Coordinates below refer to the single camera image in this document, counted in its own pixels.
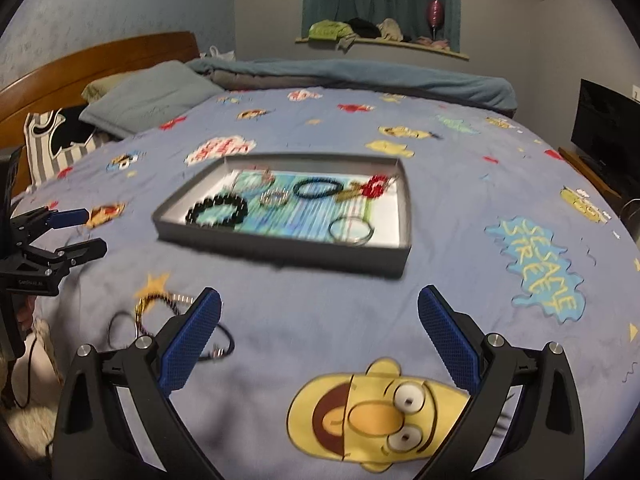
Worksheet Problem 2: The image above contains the silver bangle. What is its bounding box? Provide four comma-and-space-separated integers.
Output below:
328, 215, 375, 247

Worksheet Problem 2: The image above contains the beige cloth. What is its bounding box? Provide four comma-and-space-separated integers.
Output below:
376, 18, 405, 42

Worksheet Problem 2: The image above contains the small dark bead bracelet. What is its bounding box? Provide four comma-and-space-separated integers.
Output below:
131, 291, 197, 337

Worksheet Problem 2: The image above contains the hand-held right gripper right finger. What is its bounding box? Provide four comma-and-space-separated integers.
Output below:
417, 285, 586, 480

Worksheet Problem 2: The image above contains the large black bead bracelet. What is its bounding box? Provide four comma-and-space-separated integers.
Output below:
185, 192, 249, 231

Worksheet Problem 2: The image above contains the teal folded blanket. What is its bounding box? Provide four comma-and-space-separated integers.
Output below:
185, 56, 517, 111

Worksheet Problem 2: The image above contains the wooden screen stand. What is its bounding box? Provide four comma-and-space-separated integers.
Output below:
559, 147, 640, 201

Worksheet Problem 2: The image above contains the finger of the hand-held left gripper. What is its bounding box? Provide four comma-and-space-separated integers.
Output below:
22, 238, 108, 273
10, 207, 91, 241

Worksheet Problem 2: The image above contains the black cord necklace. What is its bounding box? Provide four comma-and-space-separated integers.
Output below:
107, 310, 236, 362

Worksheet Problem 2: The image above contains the shallow grey cardboard box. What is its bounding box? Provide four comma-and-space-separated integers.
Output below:
152, 152, 413, 278

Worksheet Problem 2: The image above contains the black cloth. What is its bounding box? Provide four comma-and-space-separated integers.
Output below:
346, 17, 383, 39

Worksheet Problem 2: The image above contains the green cloth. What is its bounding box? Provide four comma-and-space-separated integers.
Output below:
307, 20, 358, 43

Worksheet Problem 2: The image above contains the blue cartoon printed blanket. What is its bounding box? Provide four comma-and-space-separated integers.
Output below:
0, 87, 640, 480

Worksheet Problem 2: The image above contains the wooden headboard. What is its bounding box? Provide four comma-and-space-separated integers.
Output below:
0, 31, 200, 148

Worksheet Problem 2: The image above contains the grey-blue pillow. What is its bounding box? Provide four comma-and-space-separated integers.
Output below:
80, 60, 226, 140

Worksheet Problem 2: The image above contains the black flat screen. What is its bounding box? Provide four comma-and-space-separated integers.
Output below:
571, 78, 640, 196

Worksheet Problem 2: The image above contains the striped black white pillow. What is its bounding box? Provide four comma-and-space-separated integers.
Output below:
24, 107, 106, 186

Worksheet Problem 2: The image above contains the red and gold bracelet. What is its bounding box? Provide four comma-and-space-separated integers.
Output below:
337, 174, 393, 202

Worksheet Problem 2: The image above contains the black cable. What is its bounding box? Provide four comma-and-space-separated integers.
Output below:
12, 330, 58, 456

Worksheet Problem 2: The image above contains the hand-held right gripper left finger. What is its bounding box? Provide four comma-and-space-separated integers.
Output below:
52, 287, 223, 480

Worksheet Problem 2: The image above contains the round pearl hair clip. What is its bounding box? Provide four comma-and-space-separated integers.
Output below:
259, 186, 291, 208

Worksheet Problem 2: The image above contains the olive pillow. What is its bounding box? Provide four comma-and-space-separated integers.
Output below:
81, 72, 136, 103

